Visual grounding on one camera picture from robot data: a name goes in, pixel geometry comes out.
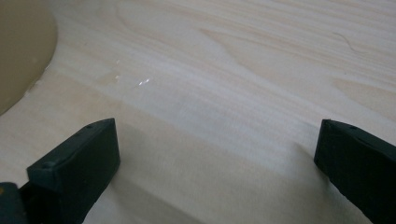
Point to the beige container with perforated strainer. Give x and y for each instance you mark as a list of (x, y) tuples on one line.
[(21, 46)]

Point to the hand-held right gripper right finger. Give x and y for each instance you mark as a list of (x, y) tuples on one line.
[(361, 168)]

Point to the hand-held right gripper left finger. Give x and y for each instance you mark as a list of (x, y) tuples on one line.
[(74, 168)]

